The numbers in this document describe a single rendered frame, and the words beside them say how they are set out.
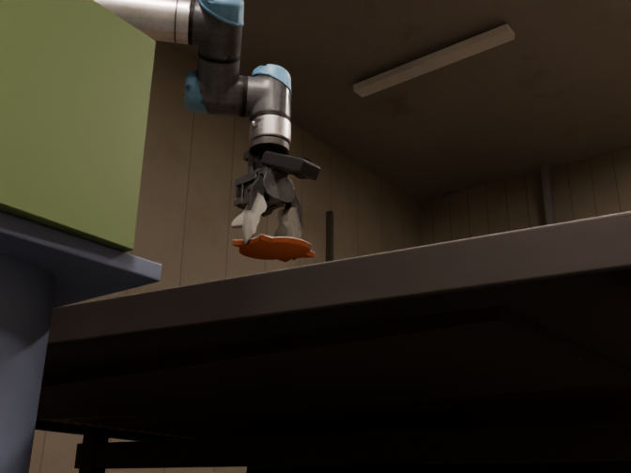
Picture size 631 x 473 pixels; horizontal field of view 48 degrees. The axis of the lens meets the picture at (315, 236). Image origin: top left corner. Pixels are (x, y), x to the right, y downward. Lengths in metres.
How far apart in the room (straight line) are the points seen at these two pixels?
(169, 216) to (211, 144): 0.73
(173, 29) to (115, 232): 0.62
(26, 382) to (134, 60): 0.34
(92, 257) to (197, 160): 4.32
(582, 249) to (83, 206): 0.49
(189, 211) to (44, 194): 4.16
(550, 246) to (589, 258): 0.04
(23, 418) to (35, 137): 0.25
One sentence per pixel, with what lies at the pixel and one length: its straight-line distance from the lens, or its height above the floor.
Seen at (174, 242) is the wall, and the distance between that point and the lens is 4.67.
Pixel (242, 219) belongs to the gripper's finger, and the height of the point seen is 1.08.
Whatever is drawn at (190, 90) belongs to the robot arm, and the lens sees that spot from 1.31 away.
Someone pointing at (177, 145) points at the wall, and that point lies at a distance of 4.92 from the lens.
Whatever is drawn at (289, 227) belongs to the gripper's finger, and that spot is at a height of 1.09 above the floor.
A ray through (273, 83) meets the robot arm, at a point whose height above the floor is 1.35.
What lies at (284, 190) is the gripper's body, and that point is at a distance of 1.25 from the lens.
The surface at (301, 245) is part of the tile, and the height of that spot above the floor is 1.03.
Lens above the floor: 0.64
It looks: 21 degrees up
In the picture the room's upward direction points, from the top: 1 degrees clockwise
